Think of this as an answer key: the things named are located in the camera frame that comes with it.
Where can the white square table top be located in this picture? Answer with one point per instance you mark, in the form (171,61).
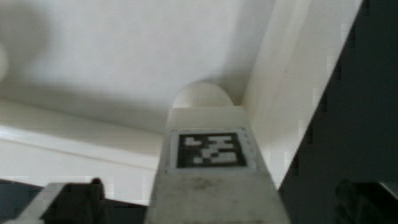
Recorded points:
(100,56)

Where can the white leg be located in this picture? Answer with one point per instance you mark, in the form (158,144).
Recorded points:
(213,187)

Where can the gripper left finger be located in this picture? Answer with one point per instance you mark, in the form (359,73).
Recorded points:
(69,203)

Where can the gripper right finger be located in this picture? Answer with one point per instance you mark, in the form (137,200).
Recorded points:
(366,203)

